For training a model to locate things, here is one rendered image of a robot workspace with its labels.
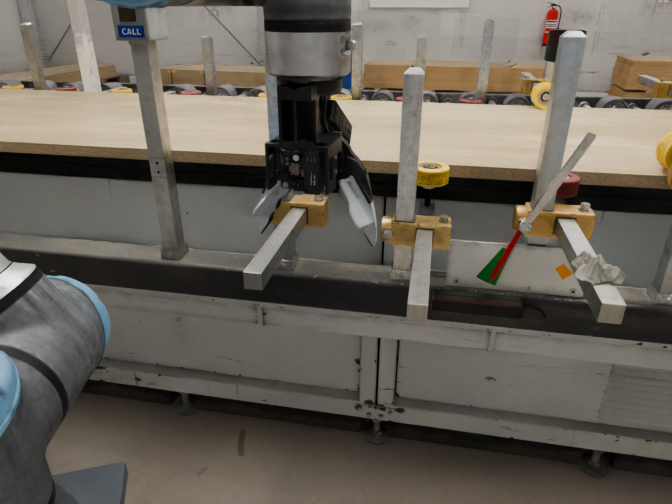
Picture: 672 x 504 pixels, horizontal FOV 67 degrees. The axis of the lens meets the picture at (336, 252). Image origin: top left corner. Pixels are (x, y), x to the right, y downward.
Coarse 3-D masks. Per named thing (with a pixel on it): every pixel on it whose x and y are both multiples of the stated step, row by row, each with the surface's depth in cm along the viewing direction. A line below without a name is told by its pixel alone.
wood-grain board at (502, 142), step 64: (0, 128) 142; (64, 128) 142; (128, 128) 142; (192, 128) 142; (256, 128) 142; (384, 128) 142; (448, 128) 142; (512, 128) 142; (576, 128) 142; (640, 128) 142
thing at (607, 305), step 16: (560, 224) 90; (576, 224) 90; (560, 240) 89; (576, 240) 84; (576, 256) 79; (592, 288) 70; (608, 288) 70; (592, 304) 70; (608, 304) 66; (624, 304) 66; (608, 320) 67
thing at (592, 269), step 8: (584, 256) 76; (592, 256) 76; (600, 256) 74; (576, 264) 75; (584, 264) 74; (592, 264) 72; (600, 264) 73; (608, 264) 73; (576, 272) 73; (584, 272) 72; (592, 272) 71; (600, 272) 72; (608, 272) 72; (616, 272) 71; (592, 280) 71; (600, 280) 71; (608, 280) 71; (616, 280) 70
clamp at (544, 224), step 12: (528, 204) 96; (564, 204) 96; (516, 216) 95; (540, 216) 93; (552, 216) 93; (564, 216) 92; (576, 216) 92; (588, 216) 92; (516, 228) 96; (540, 228) 94; (552, 228) 94; (588, 228) 93
